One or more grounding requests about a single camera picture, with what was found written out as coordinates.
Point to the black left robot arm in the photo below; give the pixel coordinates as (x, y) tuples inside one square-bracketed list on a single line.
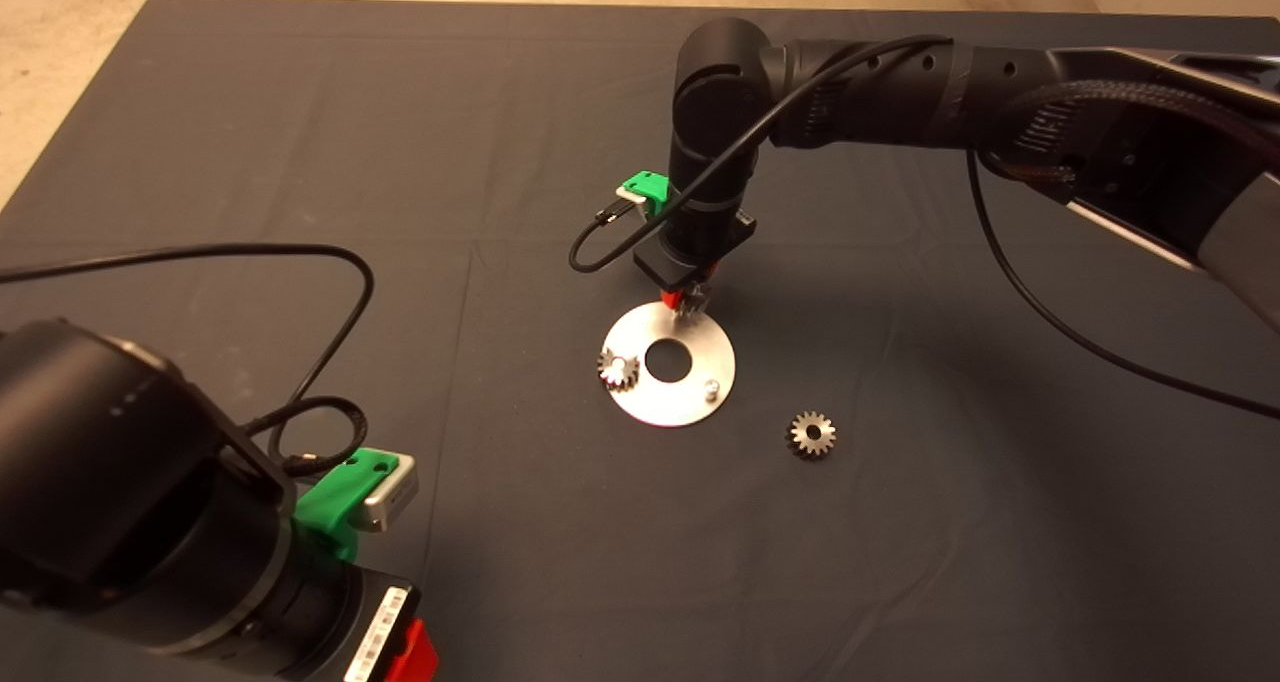
[(100, 462)]

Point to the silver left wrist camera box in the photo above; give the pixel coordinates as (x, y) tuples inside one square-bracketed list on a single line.
[(395, 492)]

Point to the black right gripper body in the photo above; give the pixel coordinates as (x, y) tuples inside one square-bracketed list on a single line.
[(655, 267)]

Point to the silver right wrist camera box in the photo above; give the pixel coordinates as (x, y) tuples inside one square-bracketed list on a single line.
[(632, 205)]

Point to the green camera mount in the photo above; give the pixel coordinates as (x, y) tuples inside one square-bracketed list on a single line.
[(645, 187), (330, 507)]

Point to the green right camera mount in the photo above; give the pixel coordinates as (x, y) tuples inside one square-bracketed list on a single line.
[(645, 187)]

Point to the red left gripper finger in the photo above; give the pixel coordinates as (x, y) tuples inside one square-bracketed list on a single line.
[(415, 657)]

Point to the small steel planetary gear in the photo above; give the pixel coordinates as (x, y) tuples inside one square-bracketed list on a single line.
[(689, 306), (612, 377), (800, 447)]

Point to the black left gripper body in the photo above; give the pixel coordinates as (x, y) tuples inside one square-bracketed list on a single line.
[(375, 632)]

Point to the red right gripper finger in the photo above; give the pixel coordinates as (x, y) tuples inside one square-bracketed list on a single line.
[(673, 297), (709, 282)]

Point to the green left camera mount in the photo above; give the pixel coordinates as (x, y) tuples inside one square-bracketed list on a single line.
[(330, 507)]

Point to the dark grey table cloth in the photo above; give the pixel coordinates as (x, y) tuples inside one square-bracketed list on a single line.
[(300, 112)]

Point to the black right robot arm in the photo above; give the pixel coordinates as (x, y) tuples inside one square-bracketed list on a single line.
[(900, 92)]

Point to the round metal carrier plate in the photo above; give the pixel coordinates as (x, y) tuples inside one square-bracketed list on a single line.
[(680, 402)]

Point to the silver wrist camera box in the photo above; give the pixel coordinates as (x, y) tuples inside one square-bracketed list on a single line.
[(632, 205), (395, 492)]

